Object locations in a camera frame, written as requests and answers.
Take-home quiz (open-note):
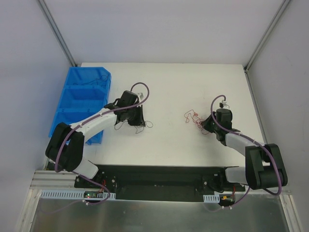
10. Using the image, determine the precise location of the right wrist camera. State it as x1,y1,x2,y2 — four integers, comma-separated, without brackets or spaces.
219,100,230,109

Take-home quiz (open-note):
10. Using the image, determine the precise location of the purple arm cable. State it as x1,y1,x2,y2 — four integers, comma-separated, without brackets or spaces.
40,82,150,213
205,95,283,213

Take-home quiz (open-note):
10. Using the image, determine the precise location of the right aluminium frame post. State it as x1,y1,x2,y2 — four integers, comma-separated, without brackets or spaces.
244,0,293,73

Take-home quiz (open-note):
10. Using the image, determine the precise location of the blue plastic bin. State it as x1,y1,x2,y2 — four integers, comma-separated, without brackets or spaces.
49,67,112,137

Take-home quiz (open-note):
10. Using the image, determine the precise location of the aluminium frame post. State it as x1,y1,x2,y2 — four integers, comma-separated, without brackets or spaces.
244,0,293,73
36,0,78,67

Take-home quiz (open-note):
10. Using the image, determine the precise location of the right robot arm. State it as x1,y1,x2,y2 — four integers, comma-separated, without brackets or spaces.
200,108,288,191

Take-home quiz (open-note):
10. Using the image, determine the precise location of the right white cable duct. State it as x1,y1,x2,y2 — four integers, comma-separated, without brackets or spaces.
203,194,220,203

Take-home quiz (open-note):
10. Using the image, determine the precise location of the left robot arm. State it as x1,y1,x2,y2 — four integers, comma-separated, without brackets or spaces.
45,90,147,188

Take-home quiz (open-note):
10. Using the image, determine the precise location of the white cable duct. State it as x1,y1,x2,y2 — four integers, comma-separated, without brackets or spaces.
203,194,220,203
41,190,116,201

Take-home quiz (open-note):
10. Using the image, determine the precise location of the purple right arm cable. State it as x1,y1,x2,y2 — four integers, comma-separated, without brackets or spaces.
205,95,283,213

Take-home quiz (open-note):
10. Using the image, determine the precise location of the red cable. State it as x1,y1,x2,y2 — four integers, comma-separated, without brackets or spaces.
183,110,211,136

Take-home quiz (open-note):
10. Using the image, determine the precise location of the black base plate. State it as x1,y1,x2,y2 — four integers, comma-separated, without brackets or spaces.
74,165,245,202

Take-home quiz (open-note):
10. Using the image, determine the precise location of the left white cable duct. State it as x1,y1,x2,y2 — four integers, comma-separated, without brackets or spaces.
41,190,116,201

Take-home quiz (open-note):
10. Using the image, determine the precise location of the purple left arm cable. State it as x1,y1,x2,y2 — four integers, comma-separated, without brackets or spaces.
40,82,150,213

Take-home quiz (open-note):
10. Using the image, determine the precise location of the left aluminium frame post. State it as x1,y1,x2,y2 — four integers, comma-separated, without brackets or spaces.
36,0,78,67

